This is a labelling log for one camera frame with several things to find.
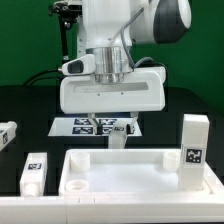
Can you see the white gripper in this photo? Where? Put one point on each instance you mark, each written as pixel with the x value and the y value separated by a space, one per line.
pixel 82 93

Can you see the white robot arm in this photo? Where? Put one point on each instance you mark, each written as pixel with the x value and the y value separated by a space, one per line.
pixel 104 78

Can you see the white L-shaped corner fence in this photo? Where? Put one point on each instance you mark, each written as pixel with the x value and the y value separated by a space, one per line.
pixel 116 209

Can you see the white desk top tray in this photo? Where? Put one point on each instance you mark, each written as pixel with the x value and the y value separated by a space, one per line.
pixel 132 171

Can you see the white sheet with markers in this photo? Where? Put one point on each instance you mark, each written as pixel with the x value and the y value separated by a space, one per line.
pixel 81 126

